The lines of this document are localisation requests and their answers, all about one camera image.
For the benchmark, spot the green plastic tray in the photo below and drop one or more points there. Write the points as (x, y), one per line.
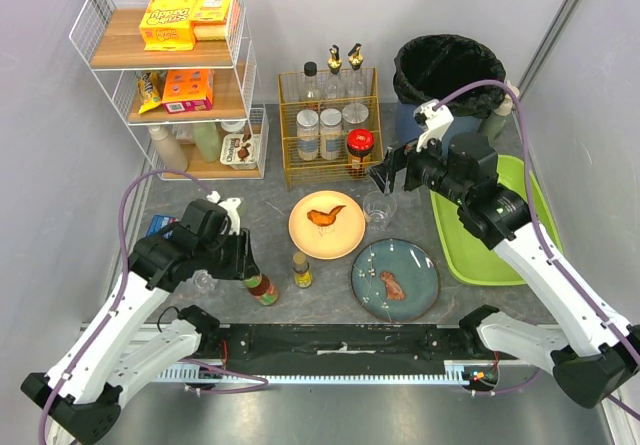
(469, 261)

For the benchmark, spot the silver lid spice jar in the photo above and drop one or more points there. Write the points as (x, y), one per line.
(330, 133)

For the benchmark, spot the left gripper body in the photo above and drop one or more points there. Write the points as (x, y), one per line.
(240, 253)

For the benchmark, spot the yellow wire basket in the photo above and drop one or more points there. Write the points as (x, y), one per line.
(297, 171)

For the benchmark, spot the beige squeeze bottle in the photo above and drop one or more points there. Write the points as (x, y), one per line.
(168, 148)

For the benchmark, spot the glass oil bottle gold spout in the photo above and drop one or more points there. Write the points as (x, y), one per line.
(357, 88)

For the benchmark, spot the tall clear jar silver lid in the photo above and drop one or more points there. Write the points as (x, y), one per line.
(355, 116)

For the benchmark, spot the blue ceramic plate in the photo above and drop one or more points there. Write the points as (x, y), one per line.
(414, 271)

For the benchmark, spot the orange cardboard box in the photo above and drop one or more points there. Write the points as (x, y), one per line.
(188, 90)

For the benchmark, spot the grey green pump bottle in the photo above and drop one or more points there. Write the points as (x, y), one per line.
(493, 125)

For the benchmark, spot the yellow sponge pack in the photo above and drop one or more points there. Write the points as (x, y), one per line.
(209, 19)

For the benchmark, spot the white wire shelf rack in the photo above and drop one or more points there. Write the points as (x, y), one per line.
(107, 37)

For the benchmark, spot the dark soy sauce bottle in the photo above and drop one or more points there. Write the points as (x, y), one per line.
(310, 90)

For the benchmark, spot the red lid sauce jar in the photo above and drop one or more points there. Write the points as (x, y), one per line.
(360, 143)

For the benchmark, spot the white lid container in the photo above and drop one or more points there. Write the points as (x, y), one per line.
(233, 126)

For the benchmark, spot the beige round plate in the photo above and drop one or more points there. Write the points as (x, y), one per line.
(332, 242)

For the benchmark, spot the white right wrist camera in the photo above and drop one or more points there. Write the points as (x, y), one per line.
(434, 120)

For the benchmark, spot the yellow candy bag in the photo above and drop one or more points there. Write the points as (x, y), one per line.
(148, 91)

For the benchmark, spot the orange fried chicken piece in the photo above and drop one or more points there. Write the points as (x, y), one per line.
(324, 219)

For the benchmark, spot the blue green sponge pack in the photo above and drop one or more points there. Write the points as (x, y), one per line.
(159, 222)

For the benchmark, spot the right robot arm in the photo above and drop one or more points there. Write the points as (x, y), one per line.
(596, 349)

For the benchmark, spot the clear plastic cup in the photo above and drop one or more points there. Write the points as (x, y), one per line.
(204, 282)

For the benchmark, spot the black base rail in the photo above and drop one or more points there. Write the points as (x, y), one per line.
(339, 349)

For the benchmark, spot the blue trash bin black bag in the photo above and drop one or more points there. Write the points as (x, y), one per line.
(434, 66)

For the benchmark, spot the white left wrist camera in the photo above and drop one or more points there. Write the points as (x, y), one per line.
(232, 207)

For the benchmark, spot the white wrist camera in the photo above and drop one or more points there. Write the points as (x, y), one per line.
(232, 207)
(434, 120)

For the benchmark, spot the clear glass cup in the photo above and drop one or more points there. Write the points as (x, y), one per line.
(378, 209)

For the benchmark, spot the pale green bottle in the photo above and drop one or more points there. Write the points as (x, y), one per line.
(206, 138)

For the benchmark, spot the small yellow spice bottle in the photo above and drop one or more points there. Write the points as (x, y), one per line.
(301, 268)

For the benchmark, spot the yellow snack box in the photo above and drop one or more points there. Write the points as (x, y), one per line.
(166, 25)

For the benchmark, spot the brown food piece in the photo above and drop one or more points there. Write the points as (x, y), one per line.
(394, 290)

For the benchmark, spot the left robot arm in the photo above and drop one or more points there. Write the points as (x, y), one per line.
(86, 390)

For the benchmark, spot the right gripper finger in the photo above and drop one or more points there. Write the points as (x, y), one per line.
(396, 159)
(380, 175)

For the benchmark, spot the chobani yogurt tub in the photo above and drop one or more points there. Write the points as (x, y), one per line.
(240, 152)

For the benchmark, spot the yellow cap sauce bottle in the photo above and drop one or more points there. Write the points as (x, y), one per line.
(261, 288)

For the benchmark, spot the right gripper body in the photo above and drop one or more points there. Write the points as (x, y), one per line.
(412, 168)

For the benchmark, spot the white lid spice jar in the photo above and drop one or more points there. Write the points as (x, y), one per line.
(307, 123)

